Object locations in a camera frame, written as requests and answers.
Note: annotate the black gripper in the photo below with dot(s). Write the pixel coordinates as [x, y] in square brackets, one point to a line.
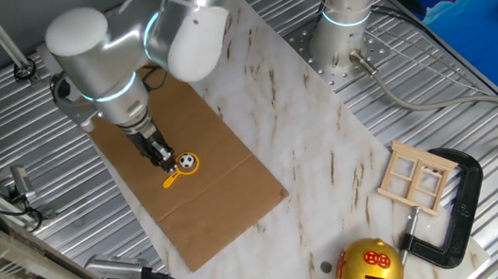
[146, 140]

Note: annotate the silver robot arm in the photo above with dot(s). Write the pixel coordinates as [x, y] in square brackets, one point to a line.
[91, 59]

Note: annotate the small soccer ball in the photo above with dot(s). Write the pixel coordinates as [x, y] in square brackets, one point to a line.
[187, 161]

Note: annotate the brown cardboard sheet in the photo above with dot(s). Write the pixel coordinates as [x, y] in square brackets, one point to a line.
[218, 200]

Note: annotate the white marble board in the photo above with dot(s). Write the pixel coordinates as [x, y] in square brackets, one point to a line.
[276, 131]

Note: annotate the black clamp tool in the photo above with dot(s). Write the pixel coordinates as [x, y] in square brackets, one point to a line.
[49, 214]

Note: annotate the small dark coin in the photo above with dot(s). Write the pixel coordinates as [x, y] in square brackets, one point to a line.
[325, 267]

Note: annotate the thin metal pole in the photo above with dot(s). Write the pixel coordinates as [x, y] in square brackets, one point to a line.
[3, 38]

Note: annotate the golden piggy bank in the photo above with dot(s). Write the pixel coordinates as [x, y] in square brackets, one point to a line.
[365, 268]

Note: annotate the black C-clamp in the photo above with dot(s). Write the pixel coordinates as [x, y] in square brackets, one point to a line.
[471, 188]

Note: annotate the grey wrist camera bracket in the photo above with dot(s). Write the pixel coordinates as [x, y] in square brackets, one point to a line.
[79, 112]

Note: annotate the silver ribbed camera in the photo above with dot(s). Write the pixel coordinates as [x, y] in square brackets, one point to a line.
[112, 267]

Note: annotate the small grey camera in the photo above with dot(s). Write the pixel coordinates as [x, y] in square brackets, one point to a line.
[21, 179]

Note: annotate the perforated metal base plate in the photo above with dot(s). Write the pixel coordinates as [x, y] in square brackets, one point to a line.
[311, 60]

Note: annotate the wooden miniature window frame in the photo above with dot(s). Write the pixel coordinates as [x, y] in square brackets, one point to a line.
[422, 156]

